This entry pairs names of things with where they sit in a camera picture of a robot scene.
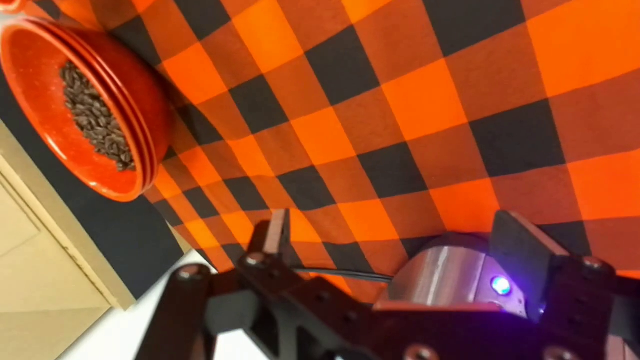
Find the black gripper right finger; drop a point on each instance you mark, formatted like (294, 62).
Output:
(527, 257)

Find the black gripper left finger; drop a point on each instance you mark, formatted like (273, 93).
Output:
(276, 233)

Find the silver two-slot toaster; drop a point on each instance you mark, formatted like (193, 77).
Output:
(447, 276)

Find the orange black checkered tablecloth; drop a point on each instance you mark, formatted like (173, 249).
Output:
(413, 126)

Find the coffee beans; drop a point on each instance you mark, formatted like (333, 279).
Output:
(97, 116)

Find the red bowl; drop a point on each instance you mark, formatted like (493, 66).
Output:
(41, 80)

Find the red mug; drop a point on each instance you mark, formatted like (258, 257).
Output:
(10, 3)

